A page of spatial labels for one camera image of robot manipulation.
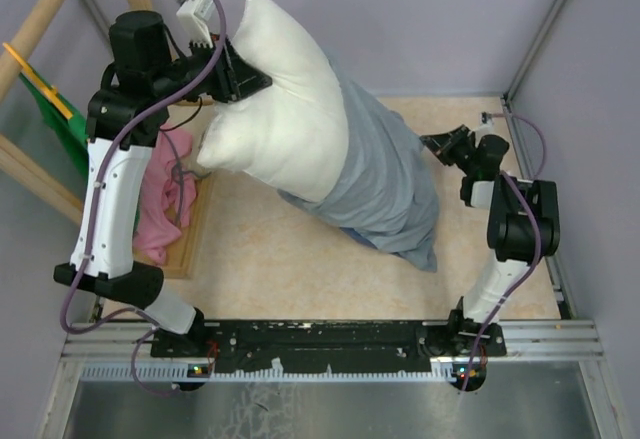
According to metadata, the wooden clothes rack frame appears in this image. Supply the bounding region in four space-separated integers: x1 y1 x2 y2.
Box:
0 0 156 220

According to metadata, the green shirt on hanger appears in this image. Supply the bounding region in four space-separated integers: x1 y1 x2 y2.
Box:
19 73 89 179

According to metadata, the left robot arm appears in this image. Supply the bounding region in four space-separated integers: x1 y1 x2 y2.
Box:
53 9 272 356

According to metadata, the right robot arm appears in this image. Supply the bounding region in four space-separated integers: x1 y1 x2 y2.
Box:
421 125 560 355

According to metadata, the yellow plastic hanger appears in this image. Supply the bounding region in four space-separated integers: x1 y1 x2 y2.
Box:
2 42 73 121

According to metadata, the wooden tray box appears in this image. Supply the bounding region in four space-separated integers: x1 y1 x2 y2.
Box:
161 175 215 280

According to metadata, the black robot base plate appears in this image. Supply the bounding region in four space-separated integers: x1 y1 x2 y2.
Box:
151 319 507 374

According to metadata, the light blue pillowcase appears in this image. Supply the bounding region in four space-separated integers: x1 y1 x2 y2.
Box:
278 60 440 273

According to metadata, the white pillow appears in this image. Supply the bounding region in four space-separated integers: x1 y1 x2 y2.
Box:
197 0 349 202

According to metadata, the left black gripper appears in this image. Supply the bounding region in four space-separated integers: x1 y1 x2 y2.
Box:
149 30 271 105

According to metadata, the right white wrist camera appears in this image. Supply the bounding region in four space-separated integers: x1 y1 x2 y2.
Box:
477 112 501 133

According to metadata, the pink garment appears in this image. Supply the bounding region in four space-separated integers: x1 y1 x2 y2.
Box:
133 130 196 266

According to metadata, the white cable duct strip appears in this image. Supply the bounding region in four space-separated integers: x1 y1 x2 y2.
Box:
79 361 486 383

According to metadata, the aluminium frame rail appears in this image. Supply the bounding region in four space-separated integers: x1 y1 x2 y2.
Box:
503 0 569 103

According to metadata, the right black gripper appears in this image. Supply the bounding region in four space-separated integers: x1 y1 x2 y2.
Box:
421 126 477 177

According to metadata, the grey hanger in tray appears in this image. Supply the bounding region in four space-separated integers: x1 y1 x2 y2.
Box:
171 159 211 227

